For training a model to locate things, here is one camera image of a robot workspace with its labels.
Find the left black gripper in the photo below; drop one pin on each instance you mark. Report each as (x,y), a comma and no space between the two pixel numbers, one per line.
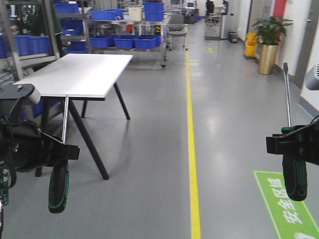
(26,147)

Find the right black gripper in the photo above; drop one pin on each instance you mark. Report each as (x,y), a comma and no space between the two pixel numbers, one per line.
(300,141)

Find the green-black cross screwdriver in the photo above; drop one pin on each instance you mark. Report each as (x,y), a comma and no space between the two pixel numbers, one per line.
(58,186)

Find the white table black legs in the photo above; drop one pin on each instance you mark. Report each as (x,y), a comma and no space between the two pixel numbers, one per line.
(81,77)

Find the gold planter with plant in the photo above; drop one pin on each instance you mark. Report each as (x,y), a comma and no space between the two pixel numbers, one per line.
(268,32)

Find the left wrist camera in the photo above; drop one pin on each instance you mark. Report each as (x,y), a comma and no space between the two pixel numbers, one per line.
(28,94)

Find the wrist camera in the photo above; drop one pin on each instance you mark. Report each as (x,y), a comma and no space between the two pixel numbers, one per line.
(312,78)
(28,94)

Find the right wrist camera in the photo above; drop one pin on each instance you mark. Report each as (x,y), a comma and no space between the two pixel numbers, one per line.
(312,78)

